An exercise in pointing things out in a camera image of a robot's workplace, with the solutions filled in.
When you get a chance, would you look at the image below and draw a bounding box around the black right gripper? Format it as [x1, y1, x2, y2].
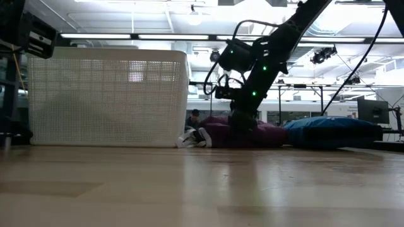
[227, 108, 259, 133]

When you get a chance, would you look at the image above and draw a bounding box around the purple garment with white ties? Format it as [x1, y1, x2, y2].
[175, 114, 288, 149]

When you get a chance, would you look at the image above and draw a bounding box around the white woven plastic basket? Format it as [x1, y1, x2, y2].
[27, 47, 190, 148]

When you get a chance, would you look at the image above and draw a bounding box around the black metal table stand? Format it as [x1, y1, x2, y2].
[270, 83, 326, 125]

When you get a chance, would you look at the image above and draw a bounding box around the person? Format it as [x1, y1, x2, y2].
[184, 108, 201, 132]

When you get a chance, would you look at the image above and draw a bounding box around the blue folded cloth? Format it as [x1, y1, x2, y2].
[282, 115, 384, 151]

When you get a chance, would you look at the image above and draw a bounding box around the fluorescent ceiling light strip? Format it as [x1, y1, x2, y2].
[299, 37, 367, 44]
[138, 33, 210, 41]
[59, 33, 132, 40]

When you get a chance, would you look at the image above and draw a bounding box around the round pendant lamp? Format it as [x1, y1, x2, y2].
[186, 4, 204, 27]

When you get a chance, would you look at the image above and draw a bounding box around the black computer monitor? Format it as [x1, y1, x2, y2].
[357, 98, 391, 125]

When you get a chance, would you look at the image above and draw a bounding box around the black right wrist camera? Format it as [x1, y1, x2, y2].
[214, 84, 242, 101]

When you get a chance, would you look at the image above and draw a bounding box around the black power cable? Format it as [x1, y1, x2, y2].
[319, 4, 389, 116]

